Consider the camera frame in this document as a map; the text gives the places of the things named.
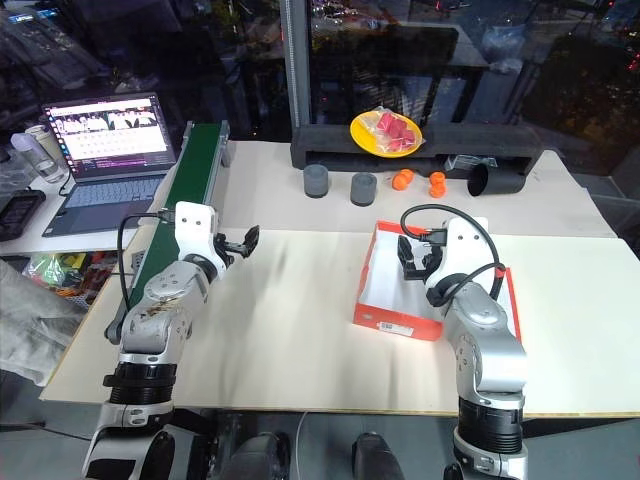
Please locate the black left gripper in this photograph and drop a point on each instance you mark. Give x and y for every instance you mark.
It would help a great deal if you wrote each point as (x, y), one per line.
(226, 249)

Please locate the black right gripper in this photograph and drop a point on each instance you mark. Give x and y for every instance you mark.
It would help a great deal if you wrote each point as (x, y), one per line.
(434, 262)

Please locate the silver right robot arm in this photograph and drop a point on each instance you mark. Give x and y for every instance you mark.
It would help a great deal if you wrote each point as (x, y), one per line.
(482, 330)

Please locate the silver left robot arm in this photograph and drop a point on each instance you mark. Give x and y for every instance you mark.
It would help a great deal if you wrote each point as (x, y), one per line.
(160, 305)

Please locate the red shallow cardboard box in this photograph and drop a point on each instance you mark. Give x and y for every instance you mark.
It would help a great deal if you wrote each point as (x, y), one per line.
(385, 280)

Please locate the green conveyor belt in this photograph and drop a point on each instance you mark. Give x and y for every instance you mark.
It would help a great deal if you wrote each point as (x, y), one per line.
(192, 180)

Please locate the orange ribbed toy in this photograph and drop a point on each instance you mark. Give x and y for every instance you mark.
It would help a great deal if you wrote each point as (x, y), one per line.
(402, 179)
(437, 184)

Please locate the grey foam cylinder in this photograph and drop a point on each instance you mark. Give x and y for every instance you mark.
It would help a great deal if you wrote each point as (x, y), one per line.
(363, 188)
(316, 181)

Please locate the black cylindrical cup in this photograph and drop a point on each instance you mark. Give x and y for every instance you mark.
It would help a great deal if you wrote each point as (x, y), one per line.
(492, 180)

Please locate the clear plastic wrapper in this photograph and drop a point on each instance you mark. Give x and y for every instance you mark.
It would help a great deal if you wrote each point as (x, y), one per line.
(467, 161)

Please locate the long black foam block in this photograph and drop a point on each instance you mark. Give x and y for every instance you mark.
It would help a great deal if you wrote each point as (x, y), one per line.
(450, 142)

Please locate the clear bag of red pieces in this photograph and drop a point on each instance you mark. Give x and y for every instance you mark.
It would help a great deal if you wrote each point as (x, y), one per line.
(395, 131)

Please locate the yellow plate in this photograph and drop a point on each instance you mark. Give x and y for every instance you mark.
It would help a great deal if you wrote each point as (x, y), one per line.
(367, 137)

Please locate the open grey laptop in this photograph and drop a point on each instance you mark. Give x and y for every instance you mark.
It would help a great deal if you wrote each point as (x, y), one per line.
(112, 160)

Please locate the basket of colourful packets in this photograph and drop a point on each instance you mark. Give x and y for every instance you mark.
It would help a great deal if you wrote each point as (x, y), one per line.
(70, 272)

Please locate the crumpled clear plastic bag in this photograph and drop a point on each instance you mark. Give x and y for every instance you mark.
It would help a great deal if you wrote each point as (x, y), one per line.
(502, 47)

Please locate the clear water bottle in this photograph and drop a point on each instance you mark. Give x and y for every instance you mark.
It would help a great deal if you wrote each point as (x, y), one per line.
(37, 157)

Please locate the grey cloth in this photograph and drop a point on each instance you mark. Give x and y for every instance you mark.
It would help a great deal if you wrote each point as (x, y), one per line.
(30, 320)

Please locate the black flat device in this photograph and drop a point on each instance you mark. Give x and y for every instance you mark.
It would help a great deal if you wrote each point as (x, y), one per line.
(17, 212)

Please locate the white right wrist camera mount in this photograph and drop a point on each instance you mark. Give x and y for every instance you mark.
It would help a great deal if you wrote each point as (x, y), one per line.
(465, 250)

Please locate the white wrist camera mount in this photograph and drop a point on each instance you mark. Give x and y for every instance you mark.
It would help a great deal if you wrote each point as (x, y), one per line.
(192, 230)
(465, 250)

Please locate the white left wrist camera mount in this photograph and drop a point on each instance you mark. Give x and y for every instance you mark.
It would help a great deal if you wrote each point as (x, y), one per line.
(192, 230)

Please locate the grey aluminium post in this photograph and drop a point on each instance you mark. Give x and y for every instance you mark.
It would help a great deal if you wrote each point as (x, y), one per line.
(295, 60)

